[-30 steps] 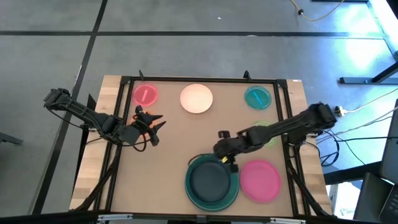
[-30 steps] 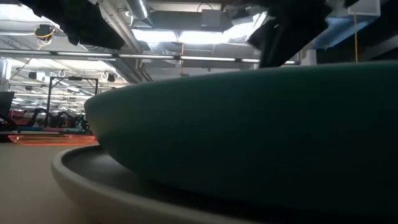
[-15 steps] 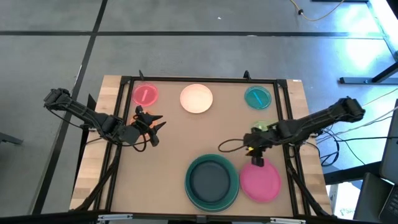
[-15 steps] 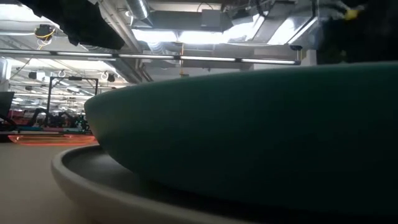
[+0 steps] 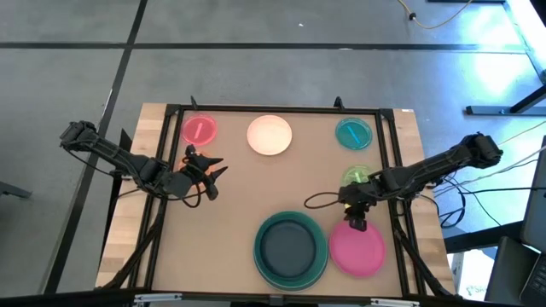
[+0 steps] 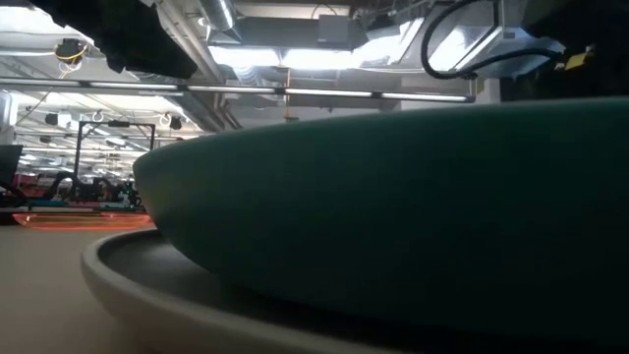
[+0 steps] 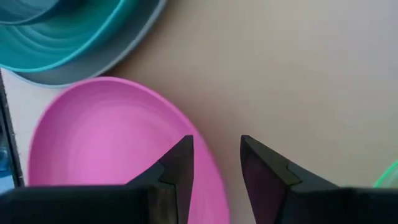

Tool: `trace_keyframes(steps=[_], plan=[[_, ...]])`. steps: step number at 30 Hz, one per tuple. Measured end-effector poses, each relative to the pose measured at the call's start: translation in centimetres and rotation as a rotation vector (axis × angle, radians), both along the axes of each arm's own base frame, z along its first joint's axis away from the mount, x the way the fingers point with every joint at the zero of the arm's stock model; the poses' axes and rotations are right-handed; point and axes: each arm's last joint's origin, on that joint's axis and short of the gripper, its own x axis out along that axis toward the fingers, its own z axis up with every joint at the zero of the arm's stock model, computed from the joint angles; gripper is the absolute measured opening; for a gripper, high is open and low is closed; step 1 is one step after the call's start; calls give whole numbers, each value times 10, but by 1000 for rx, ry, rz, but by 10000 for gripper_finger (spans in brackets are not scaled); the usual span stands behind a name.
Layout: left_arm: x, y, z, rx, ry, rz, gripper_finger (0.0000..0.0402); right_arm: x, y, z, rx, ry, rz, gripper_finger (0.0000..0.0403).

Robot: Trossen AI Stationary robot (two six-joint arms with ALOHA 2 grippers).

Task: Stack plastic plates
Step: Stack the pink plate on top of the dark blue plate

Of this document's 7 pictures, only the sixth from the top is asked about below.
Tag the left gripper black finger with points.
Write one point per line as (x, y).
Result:
(174, 61)

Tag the large green plastic plate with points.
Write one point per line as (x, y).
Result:
(393, 221)

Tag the yellow label tag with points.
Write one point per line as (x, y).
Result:
(579, 60)

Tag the bright ceiling light panel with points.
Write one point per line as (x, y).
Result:
(295, 59)

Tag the white angled ceiling panel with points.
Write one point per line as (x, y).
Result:
(462, 44)

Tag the long linear ceiling light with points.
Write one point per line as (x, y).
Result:
(319, 92)

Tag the grey ceiling ventilation unit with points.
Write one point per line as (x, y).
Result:
(334, 29)

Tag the black background monitor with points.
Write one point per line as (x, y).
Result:
(10, 164)

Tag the large grey plastic plate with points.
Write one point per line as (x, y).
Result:
(147, 305)

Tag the round silver air duct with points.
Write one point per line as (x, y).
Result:
(218, 12)

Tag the black background station frame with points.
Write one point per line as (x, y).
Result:
(77, 157)

